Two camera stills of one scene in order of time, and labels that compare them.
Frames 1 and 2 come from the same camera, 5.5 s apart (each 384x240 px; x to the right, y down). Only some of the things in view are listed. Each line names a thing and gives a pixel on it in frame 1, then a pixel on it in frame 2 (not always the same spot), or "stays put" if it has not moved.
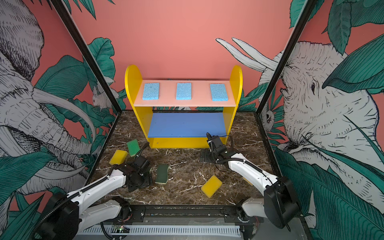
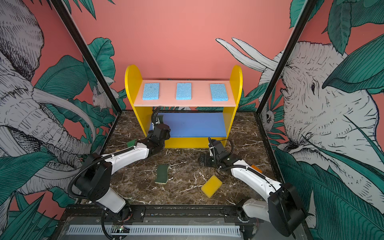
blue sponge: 151,91 stays put
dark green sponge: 162,174 stays put
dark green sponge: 147,171 to 161,118
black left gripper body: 143,181 to 162,146
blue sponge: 219,92 stays put
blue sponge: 183,91 stays put
